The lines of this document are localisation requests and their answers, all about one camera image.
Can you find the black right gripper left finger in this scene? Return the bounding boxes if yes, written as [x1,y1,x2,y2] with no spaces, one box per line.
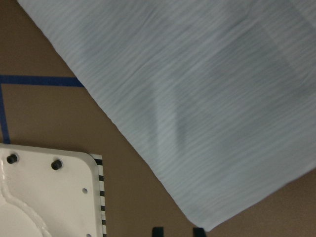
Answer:
[152,227,164,237]

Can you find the light blue button-up shirt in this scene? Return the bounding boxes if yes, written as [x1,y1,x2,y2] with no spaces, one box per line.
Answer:
[19,0,316,231]

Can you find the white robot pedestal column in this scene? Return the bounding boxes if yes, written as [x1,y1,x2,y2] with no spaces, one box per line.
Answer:
[0,144,107,237]

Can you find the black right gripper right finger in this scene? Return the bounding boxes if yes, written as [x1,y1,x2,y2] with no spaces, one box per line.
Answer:
[193,227,206,237]

